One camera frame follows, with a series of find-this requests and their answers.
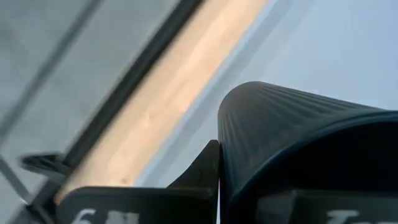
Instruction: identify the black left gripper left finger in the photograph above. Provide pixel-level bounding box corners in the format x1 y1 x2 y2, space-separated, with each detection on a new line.
57 139 221 224

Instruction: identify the dark ribbed cup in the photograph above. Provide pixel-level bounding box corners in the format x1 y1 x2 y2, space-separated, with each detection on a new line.
217 80 398 224

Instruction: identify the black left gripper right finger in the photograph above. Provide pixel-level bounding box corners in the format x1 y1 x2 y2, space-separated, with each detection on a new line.
257 189 398 224

